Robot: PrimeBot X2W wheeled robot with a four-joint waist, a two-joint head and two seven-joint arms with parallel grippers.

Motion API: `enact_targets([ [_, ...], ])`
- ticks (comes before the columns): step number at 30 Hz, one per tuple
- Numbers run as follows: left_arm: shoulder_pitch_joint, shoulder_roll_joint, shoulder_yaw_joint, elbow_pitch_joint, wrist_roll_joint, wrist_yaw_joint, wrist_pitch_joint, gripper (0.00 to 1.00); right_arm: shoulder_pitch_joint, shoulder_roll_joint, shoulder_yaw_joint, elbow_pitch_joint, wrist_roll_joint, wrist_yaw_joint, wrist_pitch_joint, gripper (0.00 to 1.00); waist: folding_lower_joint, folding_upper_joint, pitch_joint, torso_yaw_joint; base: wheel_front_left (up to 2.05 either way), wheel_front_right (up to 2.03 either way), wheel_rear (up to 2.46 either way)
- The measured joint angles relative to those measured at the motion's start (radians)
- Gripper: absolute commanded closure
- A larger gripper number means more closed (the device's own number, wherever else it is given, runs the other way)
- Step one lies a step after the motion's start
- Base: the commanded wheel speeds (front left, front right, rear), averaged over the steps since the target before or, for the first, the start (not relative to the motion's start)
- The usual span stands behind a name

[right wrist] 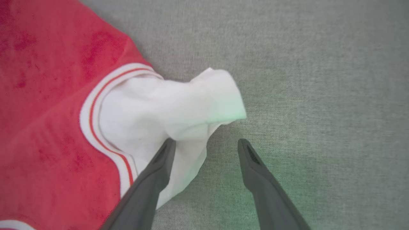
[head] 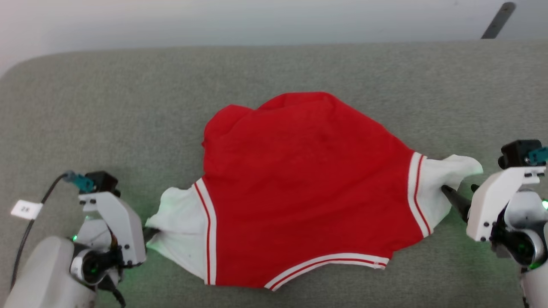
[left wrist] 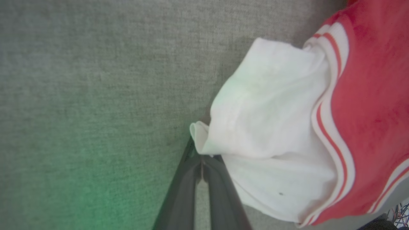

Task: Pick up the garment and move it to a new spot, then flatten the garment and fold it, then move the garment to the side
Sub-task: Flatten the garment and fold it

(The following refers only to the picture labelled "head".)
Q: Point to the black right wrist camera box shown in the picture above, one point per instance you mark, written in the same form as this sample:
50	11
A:
516	153

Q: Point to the white paper label tag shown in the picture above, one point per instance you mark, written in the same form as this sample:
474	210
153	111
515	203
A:
25	209

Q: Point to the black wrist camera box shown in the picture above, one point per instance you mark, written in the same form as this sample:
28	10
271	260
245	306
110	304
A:
516	153
102	182

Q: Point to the red white basketball jersey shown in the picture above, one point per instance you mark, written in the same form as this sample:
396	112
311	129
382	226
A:
308	179

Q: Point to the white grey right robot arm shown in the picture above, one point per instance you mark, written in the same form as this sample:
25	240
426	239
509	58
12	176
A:
535	286

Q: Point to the dark grey metal bar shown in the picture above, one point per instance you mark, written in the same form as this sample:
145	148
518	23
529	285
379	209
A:
498	20

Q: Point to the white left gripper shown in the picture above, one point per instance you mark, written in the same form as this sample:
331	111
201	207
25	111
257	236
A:
124	231

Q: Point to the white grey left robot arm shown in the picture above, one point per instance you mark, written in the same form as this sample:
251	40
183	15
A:
43	273

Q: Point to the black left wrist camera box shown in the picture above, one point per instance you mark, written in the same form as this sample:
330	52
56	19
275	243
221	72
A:
102	182

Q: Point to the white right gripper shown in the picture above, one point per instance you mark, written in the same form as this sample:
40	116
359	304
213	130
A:
492	201

